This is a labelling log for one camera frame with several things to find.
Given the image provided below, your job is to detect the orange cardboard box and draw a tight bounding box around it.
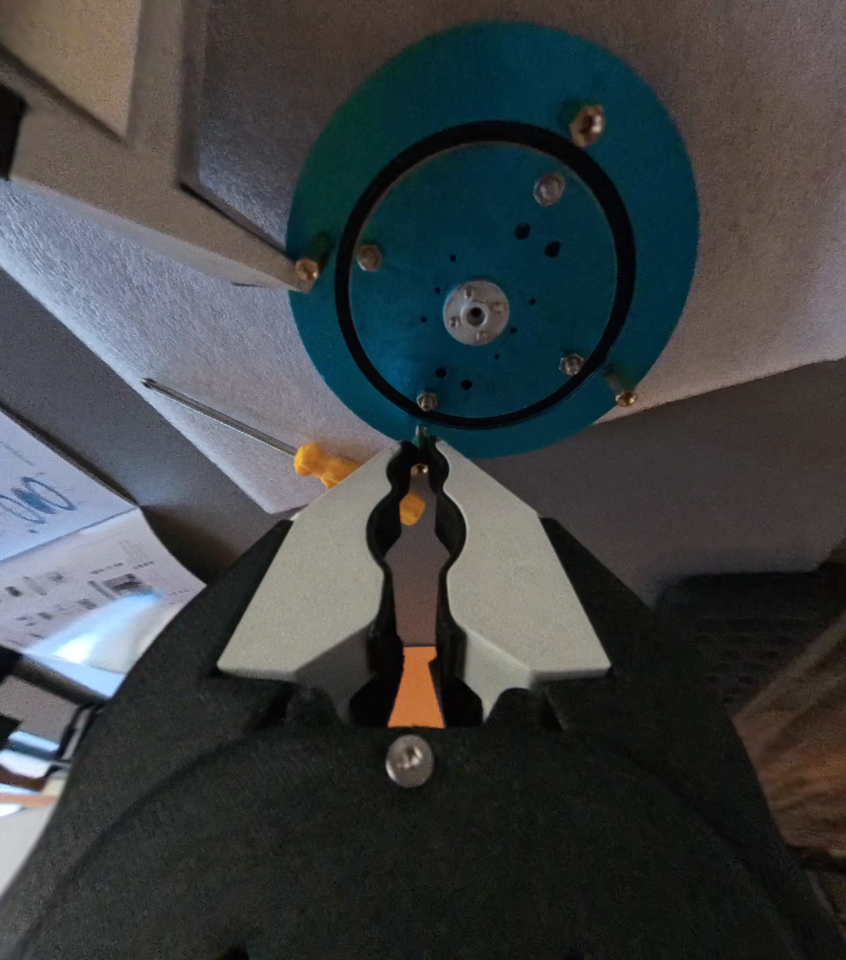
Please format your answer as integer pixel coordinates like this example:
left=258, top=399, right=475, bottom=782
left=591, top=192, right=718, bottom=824
left=389, top=645, right=445, bottom=729

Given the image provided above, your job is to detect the yellow handled screwdriver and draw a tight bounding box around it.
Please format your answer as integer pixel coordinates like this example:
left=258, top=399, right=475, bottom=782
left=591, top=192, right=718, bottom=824
left=141, top=378, right=427, bottom=528

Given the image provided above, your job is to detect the blue round metal turntable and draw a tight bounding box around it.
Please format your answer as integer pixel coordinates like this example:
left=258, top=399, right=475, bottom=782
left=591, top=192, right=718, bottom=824
left=285, top=21, right=700, bottom=460

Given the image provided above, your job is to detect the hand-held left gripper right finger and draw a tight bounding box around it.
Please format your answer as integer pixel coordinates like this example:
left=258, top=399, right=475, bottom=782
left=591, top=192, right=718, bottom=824
left=430, top=438, right=611, bottom=727

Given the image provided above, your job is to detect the black perforated panel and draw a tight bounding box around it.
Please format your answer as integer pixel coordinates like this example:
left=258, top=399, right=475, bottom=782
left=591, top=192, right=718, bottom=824
left=655, top=566, right=846, bottom=680

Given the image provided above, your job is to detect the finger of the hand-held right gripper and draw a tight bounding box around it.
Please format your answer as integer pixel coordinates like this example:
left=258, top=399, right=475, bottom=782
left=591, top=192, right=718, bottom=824
left=0, top=0, right=317, bottom=291
left=183, top=0, right=305, bottom=250

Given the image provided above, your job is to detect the dark grey desk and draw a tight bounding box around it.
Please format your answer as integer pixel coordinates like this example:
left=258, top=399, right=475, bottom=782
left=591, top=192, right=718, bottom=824
left=0, top=217, right=846, bottom=646

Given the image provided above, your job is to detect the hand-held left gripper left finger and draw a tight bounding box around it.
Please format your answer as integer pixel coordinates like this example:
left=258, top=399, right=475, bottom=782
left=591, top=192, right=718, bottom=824
left=218, top=441, right=403, bottom=727

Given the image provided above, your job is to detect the white foam sheet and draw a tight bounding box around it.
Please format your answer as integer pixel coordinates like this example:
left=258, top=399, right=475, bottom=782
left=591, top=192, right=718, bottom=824
left=0, top=0, right=846, bottom=515

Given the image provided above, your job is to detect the printed instruction manual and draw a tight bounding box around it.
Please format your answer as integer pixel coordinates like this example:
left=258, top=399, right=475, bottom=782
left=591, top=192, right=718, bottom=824
left=0, top=367, right=206, bottom=654

